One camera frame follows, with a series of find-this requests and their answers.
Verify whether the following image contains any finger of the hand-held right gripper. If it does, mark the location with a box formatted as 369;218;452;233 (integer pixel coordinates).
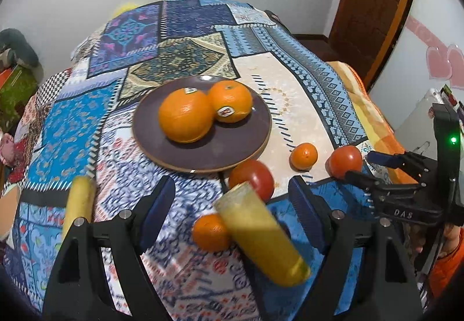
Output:
344;170;421;198
366;150;434;184

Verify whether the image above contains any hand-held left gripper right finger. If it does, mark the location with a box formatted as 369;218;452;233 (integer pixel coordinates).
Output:
288;176;425;321

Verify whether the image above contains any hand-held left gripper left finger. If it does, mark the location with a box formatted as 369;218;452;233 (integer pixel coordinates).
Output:
43;175;176;321

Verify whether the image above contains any red tomato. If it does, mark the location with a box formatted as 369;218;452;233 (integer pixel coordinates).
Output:
328;145;364;180
228;159;275;203

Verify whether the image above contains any small tangerine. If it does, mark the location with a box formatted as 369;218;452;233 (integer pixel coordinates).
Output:
192;213;233;253
289;143;318;171

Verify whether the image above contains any brown round plate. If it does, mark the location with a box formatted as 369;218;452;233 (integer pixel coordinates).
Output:
131;75;272;174

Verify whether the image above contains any person's right hand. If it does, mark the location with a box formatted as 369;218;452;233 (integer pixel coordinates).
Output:
437;222;464;256

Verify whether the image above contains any white cabinet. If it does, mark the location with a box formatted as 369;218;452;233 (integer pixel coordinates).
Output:
393;88;446;158

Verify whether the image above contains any large orange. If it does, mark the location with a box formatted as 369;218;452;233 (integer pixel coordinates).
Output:
158;88;215;144

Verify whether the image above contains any patchwork printed blanket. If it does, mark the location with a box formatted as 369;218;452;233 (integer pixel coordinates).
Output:
0;0;399;321

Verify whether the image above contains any small stickered orange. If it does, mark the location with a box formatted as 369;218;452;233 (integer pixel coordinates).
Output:
207;80;253;123

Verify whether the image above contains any wooden door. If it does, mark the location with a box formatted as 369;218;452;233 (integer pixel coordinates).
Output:
328;0;423;93

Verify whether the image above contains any cardboard box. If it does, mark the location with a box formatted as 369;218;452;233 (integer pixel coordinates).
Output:
0;185;20;238

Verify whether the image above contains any pink toy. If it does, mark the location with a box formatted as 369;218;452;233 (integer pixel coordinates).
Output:
0;132;15;163

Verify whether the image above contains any green box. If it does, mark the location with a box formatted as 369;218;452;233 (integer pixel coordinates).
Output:
0;67;39;126

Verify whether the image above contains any grey plush toy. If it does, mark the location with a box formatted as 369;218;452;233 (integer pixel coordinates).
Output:
0;28;40;69

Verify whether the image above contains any pink heart wall sticker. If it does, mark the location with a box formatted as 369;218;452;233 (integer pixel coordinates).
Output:
446;43;464;89
426;46;454;80

